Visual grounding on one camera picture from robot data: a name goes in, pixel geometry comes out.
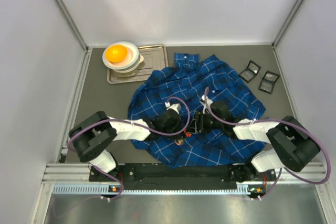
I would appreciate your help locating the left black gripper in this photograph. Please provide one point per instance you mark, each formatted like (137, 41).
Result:
(179, 134)

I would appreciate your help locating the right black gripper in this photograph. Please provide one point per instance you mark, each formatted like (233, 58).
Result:
(198, 122)

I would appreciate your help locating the orange maple leaf brooch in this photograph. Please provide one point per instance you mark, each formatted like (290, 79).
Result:
(187, 134)

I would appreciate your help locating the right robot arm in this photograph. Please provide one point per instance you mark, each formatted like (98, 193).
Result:
(291, 148)

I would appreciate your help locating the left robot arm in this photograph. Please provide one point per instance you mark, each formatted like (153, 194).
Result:
(91, 137)

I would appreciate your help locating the round brown badge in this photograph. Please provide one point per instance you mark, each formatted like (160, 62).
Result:
(179, 142)

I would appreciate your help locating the blue plaid shirt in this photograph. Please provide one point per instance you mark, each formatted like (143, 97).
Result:
(187, 81)

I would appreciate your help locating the silver metal tray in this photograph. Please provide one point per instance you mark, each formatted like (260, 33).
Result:
(155, 58)

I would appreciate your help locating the black jewelry box left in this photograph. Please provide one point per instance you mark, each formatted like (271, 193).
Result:
(250, 72)

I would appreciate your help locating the black jewelry box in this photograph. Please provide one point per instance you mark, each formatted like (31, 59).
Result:
(268, 82)
(250, 72)

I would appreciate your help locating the black jewelry box right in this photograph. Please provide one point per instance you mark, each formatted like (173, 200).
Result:
(268, 82)

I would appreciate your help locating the white bowl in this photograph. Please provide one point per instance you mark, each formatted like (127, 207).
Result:
(132, 51)

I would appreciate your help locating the orange ball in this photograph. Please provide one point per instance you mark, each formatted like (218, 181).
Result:
(116, 53)

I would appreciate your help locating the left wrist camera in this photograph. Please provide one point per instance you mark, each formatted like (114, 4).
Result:
(175, 107)

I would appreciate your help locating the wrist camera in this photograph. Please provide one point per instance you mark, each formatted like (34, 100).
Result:
(175, 107)
(205, 102)

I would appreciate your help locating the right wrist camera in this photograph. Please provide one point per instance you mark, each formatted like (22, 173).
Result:
(205, 102)

